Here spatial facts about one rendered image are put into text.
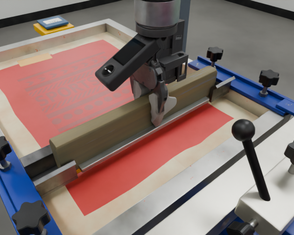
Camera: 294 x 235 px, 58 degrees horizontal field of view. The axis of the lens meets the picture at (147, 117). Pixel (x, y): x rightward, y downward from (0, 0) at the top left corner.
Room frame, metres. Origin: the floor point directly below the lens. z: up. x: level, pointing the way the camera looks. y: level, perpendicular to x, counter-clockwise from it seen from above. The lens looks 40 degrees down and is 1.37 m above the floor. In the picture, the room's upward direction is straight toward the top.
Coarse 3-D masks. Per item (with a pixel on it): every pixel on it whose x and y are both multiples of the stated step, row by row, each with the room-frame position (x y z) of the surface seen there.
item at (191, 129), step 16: (80, 48) 0.89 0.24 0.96; (96, 48) 0.89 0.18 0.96; (112, 48) 0.89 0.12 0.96; (192, 112) 0.52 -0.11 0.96; (208, 112) 0.52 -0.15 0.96; (176, 128) 0.46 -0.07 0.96; (192, 128) 0.46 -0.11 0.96; (208, 128) 0.46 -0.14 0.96; (160, 144) 0.41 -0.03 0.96; (176, 144) 0.41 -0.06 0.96; (192, 144) 0.41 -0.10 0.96
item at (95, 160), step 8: (192, 104) 0.50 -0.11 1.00; (200, 104) 0.50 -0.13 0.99; (176, 112) 0.47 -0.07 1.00; (184, 112) 0.47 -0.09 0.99; (168, 120) 0.44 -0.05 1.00; (152, 128) 0.42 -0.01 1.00; (160, 128) 0.43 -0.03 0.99; (136, 136) 0.39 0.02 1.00; (144, 136) 0.40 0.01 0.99; (120, 144) 0.37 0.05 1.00; (128, 144) 0.37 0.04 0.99; (104, 152) 0.35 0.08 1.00; (112, 152) 0.35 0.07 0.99; (88, 160) 0.33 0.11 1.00; (96, 160) 0.33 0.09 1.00; (104, 160) 0.34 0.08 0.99; (80, 168) 0.31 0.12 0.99; (88, 168) 0.32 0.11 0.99
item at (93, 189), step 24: (0, 72) 0.72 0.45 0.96; (24, 72) 0.72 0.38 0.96; (24, 96) 0.59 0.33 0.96; (24, 120) 0.49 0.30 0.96; (48, 120) 0.49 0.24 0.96; (48, 144) 0.41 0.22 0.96; (144, 144) 0.41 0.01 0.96; (96, 168) 0.34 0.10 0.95; (120, 168) 0.34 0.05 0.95; (144, 168) 0.34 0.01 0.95; (72, 192) 0.29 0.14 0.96; (96, 192) 0.29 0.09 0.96; (120, 192) 0.29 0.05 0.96
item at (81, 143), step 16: (176, 80) 0.51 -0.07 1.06; (192, 80) 0.51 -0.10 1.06; (208, 80) 0.54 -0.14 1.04; (144, 96) 0.44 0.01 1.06; (176, 96) 0.47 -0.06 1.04; (192, 96) 0.50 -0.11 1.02; (208, 96) 0.54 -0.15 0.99; (112, 112) 0.39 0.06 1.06; (128, 112) 0.39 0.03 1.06; (144, 112) 0.41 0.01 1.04; (80, 128) 0.35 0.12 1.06; (96, 128) 0.35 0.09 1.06; (112, 128) 0.37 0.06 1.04; (128, 128) 0.39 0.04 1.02; (144, 128) 0.41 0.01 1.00; (64, 144) 0.31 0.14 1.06; (80, 144) 0.33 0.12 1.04; (96, 144) 0.34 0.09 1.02; (112, 144) 0.36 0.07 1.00; (64, 160) 0.30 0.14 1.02; (80, 160) 0.32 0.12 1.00
